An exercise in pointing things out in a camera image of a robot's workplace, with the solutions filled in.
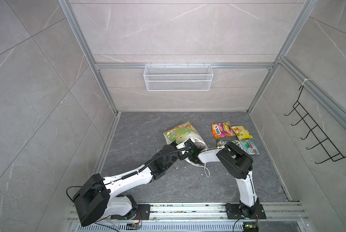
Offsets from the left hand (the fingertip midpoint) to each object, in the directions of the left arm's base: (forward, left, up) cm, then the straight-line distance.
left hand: (187, 137), depth 75 cm
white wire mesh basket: (+47, +2, +6) cm, 47 cm away
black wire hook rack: (-11, -60, +10) cm, 62 cm away
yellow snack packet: (+15, -42, -19) cm, 48 cm away
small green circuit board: (-39, -30, -24) cm, 54 cm away
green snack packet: (+6, -43, -21) cm, 49 cm away
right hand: (+13, +4, -21) cm, 25 cm away
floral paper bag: (+6, +3, -5) cm, 9 cm away
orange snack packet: (+20, -28, -22) cm, 41 cm away
